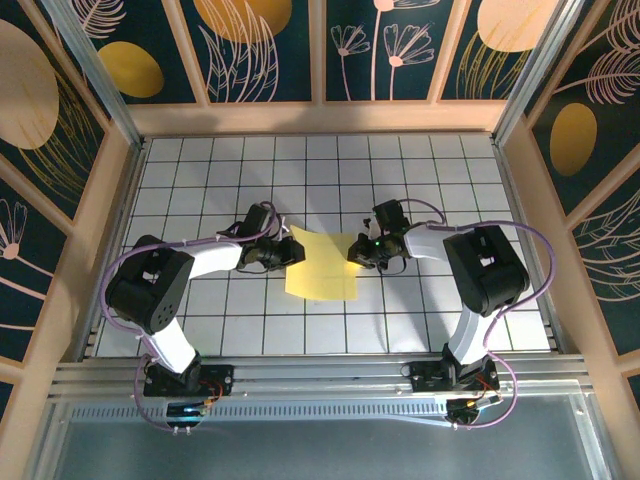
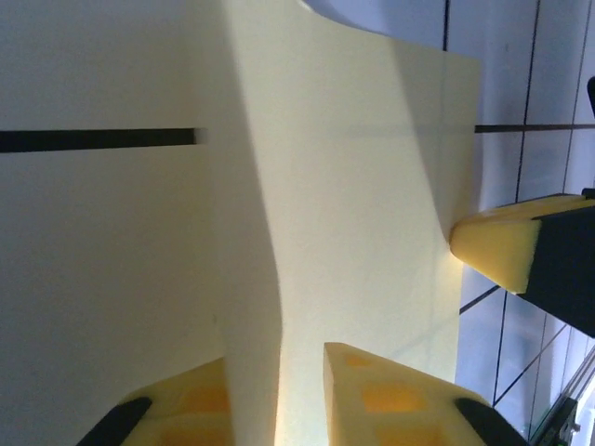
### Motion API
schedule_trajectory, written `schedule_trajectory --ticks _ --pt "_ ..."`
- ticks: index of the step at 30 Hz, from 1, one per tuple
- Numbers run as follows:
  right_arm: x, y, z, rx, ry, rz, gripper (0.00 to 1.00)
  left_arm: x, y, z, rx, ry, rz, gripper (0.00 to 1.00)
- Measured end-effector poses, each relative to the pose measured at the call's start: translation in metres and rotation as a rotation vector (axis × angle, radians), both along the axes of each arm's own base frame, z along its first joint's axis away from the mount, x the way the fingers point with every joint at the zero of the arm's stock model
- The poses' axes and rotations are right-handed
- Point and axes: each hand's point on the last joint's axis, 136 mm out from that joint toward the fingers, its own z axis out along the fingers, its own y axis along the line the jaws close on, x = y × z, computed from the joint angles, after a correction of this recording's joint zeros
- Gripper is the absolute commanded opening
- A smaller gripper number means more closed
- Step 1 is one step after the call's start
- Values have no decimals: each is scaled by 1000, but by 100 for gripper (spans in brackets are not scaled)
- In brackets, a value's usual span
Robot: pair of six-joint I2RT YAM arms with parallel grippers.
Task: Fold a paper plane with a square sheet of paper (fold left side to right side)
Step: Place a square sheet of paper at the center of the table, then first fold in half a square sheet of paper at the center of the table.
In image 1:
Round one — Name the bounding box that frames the yellow cloth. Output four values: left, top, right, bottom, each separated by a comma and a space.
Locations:
283, 224, 361, 302

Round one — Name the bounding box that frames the small black controller board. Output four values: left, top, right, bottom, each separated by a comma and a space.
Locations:
164, 397, 222, 420
446, 394, 503, 427

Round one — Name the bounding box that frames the grey metal panel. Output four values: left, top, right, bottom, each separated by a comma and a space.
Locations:
27, 384, 619, 480

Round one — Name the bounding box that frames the long aluminium base rail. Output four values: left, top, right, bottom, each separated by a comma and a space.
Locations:
49, 353, 590, 402

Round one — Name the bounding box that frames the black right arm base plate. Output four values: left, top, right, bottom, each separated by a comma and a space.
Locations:
409, 359, 501, 394

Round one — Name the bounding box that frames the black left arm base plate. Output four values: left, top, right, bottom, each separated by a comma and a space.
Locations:
142, 363, 236, 399

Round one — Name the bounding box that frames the aluminium side rail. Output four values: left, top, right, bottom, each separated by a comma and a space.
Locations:
79, 137, 149, 361
492, 137, 569, 356

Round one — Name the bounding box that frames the grey slotted cable duct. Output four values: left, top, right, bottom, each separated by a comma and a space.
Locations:
69, 397, 451, 422

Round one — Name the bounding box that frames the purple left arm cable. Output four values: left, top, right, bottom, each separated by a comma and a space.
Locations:
99, 201, 292, 435

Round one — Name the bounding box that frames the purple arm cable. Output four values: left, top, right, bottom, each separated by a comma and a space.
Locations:
405, 198, 559, 431
99, 201, 292, 435

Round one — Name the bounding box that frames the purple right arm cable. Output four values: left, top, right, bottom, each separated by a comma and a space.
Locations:
405, 198, 559, 431

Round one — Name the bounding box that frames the aluminium corner post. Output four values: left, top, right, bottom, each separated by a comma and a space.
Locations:
39, 0, 149, 154
490, 0, 586, 146

